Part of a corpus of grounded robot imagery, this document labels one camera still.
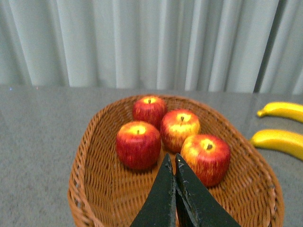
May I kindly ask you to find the yellow banana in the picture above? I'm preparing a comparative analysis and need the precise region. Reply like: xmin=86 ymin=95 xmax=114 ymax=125
xmin=250 ymin=129 xmax=303 ymax=161
xmin=257 ymin=102 xmax=303 ymax=123

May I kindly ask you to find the grey-white curtain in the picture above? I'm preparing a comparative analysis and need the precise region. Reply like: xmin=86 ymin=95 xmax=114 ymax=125
xmin=0 ymin=0 xmax=303 ymax=95

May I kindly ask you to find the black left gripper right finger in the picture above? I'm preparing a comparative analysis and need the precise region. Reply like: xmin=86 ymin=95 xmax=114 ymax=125
xmin=175 ymin=154 xmax=239 ymax=227

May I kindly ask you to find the red yellow apple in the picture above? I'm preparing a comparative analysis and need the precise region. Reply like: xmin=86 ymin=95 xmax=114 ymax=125
xmin=160 ymin=109 xmax=201 ymax=153

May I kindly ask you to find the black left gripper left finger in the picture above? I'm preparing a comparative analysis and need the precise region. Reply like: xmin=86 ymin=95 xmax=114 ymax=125
xmin=131 ymin=154 xmax=176 ymax=227

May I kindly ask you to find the yellow banana at front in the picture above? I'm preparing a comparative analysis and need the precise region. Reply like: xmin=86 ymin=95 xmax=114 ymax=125
xmin=250 ymin=129 xmax=303 ymax=161

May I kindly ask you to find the yellow banana at back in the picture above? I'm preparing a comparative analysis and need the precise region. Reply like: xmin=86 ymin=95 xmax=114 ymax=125
xmin=257 ymin=102 xmax=303 ymax=123

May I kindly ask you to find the brown wicker basket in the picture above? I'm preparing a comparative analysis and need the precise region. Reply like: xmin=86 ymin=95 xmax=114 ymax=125
xmin=68 ymin=95 xmax=285 ymax=227

